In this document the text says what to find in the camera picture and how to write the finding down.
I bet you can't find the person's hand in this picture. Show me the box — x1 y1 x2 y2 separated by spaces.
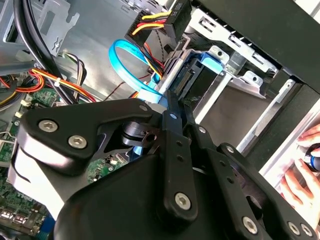
279 124 320 208

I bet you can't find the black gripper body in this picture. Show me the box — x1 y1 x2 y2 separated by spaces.
53 153 248 240

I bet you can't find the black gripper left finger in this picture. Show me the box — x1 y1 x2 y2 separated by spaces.
7 90 200 223

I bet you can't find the blue data wire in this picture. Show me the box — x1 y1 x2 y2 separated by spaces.
108 39 164 104

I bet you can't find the hard disk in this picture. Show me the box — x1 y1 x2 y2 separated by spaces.
157 48 227 111

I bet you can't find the round black blue-ringed tool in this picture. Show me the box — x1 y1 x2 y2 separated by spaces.
303 143 320 174

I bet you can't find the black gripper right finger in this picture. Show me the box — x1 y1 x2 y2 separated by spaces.
183 102 319 240

